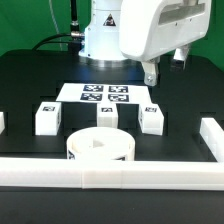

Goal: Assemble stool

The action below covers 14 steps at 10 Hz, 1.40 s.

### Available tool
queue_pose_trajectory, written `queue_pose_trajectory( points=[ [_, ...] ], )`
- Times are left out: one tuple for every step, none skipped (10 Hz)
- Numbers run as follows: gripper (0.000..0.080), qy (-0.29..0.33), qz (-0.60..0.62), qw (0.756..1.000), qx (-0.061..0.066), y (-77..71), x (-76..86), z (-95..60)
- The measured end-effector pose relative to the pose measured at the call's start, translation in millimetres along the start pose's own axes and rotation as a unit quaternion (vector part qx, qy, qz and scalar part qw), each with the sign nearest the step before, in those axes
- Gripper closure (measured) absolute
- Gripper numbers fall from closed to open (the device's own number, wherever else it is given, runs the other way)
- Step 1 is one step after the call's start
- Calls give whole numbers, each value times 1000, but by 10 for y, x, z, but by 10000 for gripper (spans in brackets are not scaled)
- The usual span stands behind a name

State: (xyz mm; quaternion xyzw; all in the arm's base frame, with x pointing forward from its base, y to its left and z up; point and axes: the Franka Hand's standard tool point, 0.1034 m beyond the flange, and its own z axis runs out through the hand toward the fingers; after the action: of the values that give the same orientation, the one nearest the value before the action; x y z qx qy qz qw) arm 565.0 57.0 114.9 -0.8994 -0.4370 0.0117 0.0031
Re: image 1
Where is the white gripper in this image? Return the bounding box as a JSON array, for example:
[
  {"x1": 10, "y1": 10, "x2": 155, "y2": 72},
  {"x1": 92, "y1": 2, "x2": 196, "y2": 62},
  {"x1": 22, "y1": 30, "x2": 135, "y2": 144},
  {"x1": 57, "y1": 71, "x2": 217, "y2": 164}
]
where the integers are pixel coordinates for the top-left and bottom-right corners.
[{"x1": 119, "y1": 0, "x2": 212, "y2": 86}]

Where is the white round stool seat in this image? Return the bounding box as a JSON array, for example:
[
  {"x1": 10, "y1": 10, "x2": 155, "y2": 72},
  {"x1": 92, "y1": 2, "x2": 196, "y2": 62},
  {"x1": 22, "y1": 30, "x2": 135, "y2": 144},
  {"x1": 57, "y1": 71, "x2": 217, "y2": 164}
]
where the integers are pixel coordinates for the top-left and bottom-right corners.
[{"x1": 66, "y1": 127, "x2": 135, "y2": 161}]

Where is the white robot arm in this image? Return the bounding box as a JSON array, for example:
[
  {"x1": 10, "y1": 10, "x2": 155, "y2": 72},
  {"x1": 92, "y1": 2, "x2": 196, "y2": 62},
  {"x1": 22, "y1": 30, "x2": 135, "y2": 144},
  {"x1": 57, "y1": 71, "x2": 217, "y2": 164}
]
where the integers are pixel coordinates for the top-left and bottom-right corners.
[{"x1": 79, "y1": 0, "x2": 212, "y2": 86}]

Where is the white fiducial marker sheet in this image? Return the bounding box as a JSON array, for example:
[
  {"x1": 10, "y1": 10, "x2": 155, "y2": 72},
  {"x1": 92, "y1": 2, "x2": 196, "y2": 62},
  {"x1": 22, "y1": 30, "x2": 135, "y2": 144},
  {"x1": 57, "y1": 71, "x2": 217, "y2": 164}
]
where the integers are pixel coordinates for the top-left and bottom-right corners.
[{"x1": 57, "y1": 83, "x2": 151, "y2": 104}]

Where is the black cable with connector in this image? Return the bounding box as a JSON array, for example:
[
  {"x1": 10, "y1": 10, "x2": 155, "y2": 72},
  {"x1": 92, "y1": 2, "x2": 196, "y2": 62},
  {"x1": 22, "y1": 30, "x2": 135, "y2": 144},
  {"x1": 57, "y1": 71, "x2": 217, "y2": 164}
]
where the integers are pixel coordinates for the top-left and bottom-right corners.
[{"x1": 32, "y1": 30, "x2": 86, "y2": 51}]

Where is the black vertical cable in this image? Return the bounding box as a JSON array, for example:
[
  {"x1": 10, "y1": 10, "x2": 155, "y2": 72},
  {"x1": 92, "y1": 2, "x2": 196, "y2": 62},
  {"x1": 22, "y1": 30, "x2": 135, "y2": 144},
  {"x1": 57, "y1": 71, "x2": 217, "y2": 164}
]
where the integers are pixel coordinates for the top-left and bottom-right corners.
[{"x1": 69, "y1": 0, "x2": 80, "y2": 33}]

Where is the thin white cable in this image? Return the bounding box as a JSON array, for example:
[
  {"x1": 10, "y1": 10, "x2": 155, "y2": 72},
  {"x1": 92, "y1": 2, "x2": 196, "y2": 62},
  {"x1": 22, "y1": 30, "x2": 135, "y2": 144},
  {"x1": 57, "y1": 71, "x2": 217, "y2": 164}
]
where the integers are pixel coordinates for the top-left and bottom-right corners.
[{"x1": 48, "y1": 0, "x2": 64, "y2": 51}]

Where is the white left barrier rail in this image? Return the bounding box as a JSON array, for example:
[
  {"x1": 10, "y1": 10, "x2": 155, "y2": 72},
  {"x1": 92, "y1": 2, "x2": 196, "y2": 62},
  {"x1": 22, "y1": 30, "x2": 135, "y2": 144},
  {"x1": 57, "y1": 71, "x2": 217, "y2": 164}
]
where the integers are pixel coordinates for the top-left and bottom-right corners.
[{"x1": 0, "y1": 112, "x2": 5, "y2": 134}]

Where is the white front barrier rail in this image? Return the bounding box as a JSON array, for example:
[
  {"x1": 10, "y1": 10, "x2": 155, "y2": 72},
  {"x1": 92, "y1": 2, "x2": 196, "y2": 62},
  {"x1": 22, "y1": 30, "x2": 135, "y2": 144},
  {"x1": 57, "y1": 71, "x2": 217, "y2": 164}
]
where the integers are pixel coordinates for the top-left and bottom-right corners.
[{"x1": 0, "y1": 158, "x2": 224, "y2": 191}]

